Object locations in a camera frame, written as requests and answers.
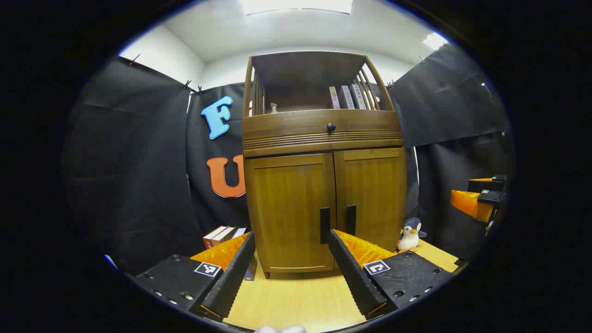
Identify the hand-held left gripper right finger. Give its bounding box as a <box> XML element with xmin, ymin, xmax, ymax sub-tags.
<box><xmin>327</xmin><ymin>229</ymin><xmax>457</xmax><ymax>321</ymax></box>

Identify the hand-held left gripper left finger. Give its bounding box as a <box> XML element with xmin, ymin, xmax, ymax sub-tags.
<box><xmin>133</xmin><ymin>231</ymin><xmax>257</xmax><ymax>321</ymax></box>

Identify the wooden shoe cabinet door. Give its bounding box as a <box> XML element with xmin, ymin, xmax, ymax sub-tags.
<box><xmin>333</xmin><ymin>147</ymin><xmax>407</xmax><ymax>254</ymax></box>
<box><xmin>244</xmin><ymin>153</ymin><xmax>337</xmax><ymax>273</ymax></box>

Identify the wooden double-door shoe cabinet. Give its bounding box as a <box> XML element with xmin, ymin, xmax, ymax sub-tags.
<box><xmin>241</xmin><ymin>51</ymin><xmax>408</xmax><ymax>279</ymax></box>

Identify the red and white book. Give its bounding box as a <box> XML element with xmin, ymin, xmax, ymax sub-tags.
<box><xmin>203</xmin><ymin>226</ymin><xmax>228</xmax><ymax>250</ymax></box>

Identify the brown book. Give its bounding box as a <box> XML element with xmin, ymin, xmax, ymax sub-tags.
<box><xmin>212</xmin><ymin>226</ymin><xmax>238</xmax><ymax>246</ymax></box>

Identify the penguin plush toy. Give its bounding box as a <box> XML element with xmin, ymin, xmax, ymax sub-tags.
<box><xmin>397</xmin><ymin>217</ymin><xmax>427</xmax><ymax>254</ymax></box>

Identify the black backdrop cloth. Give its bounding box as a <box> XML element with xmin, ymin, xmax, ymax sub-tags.
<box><xmin>62</xmin><ymin>44</ymin><xmax>515</xmax><ymax>276</ymax></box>

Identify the ceiling light panel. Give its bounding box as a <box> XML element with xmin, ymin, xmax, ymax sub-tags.
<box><xmin>422</xmin><ymin>32</ymin><xmax>450</xmax><ymax>51</ymax></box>
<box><xmin>240</xmin><ymin>0</ymin><xmax>353</xmax><ymax>16</ymax></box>

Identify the grey book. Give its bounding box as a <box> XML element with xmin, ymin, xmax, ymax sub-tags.
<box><xmin>351</xmin><ymin>83</ymin><xmax>368</xmax><ymax>111</ymax></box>

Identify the wooden drawer with black knob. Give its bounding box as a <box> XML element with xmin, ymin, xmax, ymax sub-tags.
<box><xmin>242</xmin><ymin>109</ymin><xmax>404</xmax><ymax>151</ymax></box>

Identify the purple book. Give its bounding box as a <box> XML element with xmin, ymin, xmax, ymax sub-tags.
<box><xmin>339</xmin><ymin>85</ymin><xmax>356</xmax><ymax>110</ymax></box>

